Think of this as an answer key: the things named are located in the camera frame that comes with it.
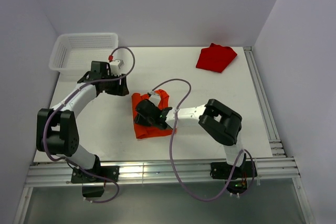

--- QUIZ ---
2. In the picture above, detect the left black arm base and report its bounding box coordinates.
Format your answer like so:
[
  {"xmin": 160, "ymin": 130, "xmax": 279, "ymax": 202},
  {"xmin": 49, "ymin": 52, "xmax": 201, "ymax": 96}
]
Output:
[{"xmin": 71, "ymin": 166, "xmax": 119, "ymax": 199}]

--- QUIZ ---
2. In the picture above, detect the aluminium front rail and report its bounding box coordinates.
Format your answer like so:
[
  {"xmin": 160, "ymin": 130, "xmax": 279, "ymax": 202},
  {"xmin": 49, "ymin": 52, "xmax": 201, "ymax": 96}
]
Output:
[{"xmin": 24, "ymin": 157, "xmax": 300, "ymax": 187}]

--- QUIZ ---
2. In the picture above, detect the white perforated plastic basket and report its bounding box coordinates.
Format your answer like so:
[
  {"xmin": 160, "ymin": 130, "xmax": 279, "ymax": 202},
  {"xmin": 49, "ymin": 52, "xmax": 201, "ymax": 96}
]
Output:
[{"xmin": 49, "ymin": 33, "xmax": 119, "ymax": 76}]

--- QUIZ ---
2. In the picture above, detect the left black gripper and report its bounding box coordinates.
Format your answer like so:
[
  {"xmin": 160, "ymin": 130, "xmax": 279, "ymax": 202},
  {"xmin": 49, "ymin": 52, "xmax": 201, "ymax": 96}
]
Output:
[{"xmin": 102, "ymin": 71, "xmax": 129, "ymax": 96}]

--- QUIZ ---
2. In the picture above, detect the red folded t-shirt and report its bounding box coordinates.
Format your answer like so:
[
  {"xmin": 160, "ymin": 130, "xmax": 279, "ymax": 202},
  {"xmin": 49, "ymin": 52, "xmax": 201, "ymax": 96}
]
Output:
[{"xmin": 196, "ymin": 43, "xmax": 237, "ymax": 73}]

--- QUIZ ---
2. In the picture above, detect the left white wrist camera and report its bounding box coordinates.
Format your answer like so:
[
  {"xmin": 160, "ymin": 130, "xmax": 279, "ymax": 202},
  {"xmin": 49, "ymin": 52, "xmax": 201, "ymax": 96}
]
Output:
[{"xmin": 108, "ymin": 55, "xmax": 124, "ymax": 76}]

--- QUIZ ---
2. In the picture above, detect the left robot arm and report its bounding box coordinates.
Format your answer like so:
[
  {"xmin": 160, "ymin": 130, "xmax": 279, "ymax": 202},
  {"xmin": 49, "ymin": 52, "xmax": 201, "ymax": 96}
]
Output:
[{"xmin": 36, "ymin": 59, "xmax": 129, "ymax": 182}]

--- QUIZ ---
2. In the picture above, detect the orange t-shirt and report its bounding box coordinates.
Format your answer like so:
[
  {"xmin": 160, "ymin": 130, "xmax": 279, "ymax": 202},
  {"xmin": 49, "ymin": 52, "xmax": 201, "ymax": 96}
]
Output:
[{"xmin": 131, "ymin": 89, "xmax": 173, "ymax": 140}]

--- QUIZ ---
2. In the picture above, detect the aluminium side rail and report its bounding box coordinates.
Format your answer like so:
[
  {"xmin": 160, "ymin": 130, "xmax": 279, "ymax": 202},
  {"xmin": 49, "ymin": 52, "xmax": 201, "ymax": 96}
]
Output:
[{"xmin": 243, "ymin": 47, "xmax": 287, "ymax": 158}]

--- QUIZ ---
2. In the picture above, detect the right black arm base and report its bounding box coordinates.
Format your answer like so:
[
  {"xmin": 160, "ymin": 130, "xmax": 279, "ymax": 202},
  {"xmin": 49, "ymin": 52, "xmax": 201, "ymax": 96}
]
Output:
[{"xmin": 210, "ymin": 161, "xmax": 258, "ymax": 194}]

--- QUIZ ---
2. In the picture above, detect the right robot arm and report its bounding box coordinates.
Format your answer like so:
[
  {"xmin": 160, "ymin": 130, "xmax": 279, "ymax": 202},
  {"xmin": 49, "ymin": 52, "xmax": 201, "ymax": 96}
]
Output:
[{"xmin": 134, "ymin": 99, "xmax": 246, "ymax": 177}]

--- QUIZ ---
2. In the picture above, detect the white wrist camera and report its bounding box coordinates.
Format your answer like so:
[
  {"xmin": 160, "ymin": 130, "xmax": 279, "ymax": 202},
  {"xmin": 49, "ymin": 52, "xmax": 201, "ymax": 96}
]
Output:
[
  {"xmin": 108, "ymin": 55, "xmax": 124, "ymax": 76},
  {"xmin": 148, "ymin": 90, "xmax": 161, "ymax": 106}
]

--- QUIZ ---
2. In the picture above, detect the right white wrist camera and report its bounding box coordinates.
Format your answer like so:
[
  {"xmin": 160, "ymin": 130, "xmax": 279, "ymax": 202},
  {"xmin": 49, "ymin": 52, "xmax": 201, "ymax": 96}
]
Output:
[{"xmin": 148, "ymin": 90, "xmax": 161, "ymax": 106}]

